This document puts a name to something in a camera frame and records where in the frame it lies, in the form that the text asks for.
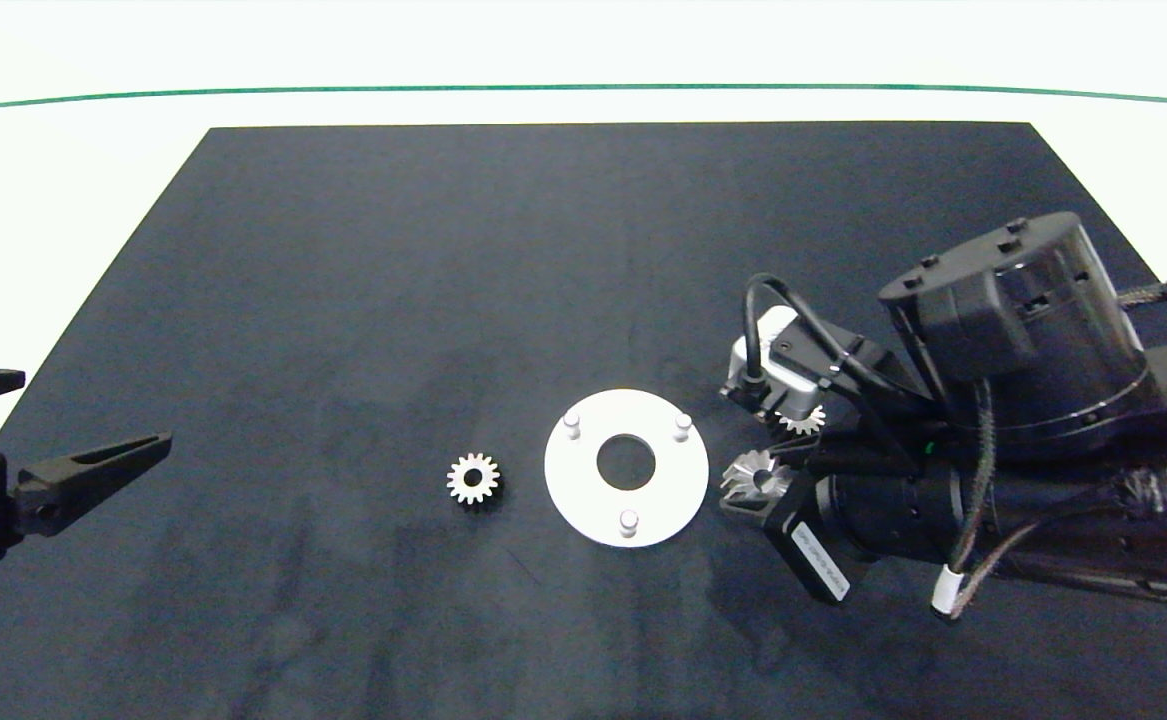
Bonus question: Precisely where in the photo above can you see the dark rectangular mat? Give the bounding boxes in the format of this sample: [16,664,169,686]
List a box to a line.
[0,122,1167,720]

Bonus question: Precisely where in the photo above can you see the black camera cable loop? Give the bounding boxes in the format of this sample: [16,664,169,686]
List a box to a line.
[743,272,934,421]

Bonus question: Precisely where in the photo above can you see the small steel planetary gear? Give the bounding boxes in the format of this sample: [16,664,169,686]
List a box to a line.
[776,402,828,437]
[446,452,502,509]
[720,449,794,511]

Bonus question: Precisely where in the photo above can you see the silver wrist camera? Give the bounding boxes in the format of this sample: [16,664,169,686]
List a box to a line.
[723,305,829,419]

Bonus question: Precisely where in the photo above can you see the round white pinned plate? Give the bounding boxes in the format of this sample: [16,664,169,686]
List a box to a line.
[544,389,710,549]

